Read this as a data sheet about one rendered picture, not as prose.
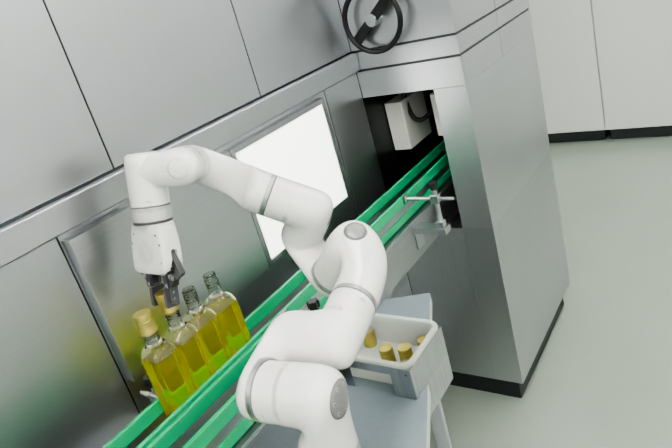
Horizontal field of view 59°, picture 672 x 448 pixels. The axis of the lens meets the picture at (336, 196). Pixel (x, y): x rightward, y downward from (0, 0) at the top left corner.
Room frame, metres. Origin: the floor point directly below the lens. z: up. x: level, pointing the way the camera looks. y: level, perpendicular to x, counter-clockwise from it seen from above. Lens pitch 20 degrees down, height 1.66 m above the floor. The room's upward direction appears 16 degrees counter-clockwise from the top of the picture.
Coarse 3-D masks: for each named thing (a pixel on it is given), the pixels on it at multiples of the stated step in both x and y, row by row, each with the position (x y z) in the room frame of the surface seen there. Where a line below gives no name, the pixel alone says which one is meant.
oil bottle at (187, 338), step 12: (192, 324) 1.09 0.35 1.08; (168, 336) 1.07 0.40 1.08; (180, 336) 1.05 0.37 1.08; (192, 336) 1.07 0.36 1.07; (180, 348) 1.05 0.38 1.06; (192, 348) 1.06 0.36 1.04; (204, 348) 1.08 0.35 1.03; (192, 360) 1.05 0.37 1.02; (204, 360) 1.07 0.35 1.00; (192, 372) 1.05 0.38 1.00; (204, 372) 1.06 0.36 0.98
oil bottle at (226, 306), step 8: (208, 296) 1.18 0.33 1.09; (224, 296) 1.16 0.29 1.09; (232, 296) 1.17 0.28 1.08; (208, 304) 1.16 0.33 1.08; (216, 304) 1.14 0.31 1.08; (224, 304) 1.15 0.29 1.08; (232, 304) 1.16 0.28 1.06; (216, 312) 1.14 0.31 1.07; (224, 312) 1.14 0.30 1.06; (232, 312) 1.16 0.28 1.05; (240, 312) 1.17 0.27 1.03; (224, 320) 1.14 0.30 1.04; (232, 320) 1.15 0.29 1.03; (240, 320) 1.16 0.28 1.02; (224, 328) 1.14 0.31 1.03; (232, 328) 1.14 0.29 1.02; (240, 328) 1.16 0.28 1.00; (232, 336) 1.14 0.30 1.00; (240, 336) 1.15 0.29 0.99; (248, 336) 1.17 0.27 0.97; (232, 344) 1.14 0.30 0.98; (240, 344) 1.15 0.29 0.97; (232, 352) 1.14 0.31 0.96
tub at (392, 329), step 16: (384, 320) 1.30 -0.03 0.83; (400, 320) 1.27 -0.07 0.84; (416, 320) 1.25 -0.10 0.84; (384, 336) 1.31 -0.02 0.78; (400, 336) 1.28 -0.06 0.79; (416, 336) 1.25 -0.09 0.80; (432, 336) 1.18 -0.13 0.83; (368, 352) 1.28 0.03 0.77; (416, 352) 1.12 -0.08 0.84; (400, 368) 1.10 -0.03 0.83
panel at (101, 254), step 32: (192, 192) 1.35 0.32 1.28; (96, 224) 1.16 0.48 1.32; (128, 224) 1.21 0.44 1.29; (192, 224) 1.33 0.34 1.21; (224, 224) 1.40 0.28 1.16; (256, 224) 1.47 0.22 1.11; (96, 256) 1.13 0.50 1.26; (128, 256) 1.18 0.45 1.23; (192, 256) 1.30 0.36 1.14; (224, 256) 1.37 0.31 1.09; (256, 256) 1.45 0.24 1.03; (96, 288) 1.11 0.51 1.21; (128, 288) 1.16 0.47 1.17; (224, 288) 1.34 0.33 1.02; (128, 320) 1.14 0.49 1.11; (160, 320) 1.19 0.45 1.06; (128, 352) 1.12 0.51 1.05
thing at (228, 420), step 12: (228, 408) 0.96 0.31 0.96; (216, 420) 0.93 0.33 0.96; (228, 420) 0.95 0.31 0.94; (240, 420) 0.97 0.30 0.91; (204, 432) 0.91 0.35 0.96; (216, 432) 0.92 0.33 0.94; (228, 432) 0.95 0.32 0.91; (240, 432) 0.96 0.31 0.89; (192, 444) 0.88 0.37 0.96; (204, 444) 0.90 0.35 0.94; (216, 444) 0.92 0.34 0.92; (228, 444) 0.93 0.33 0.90
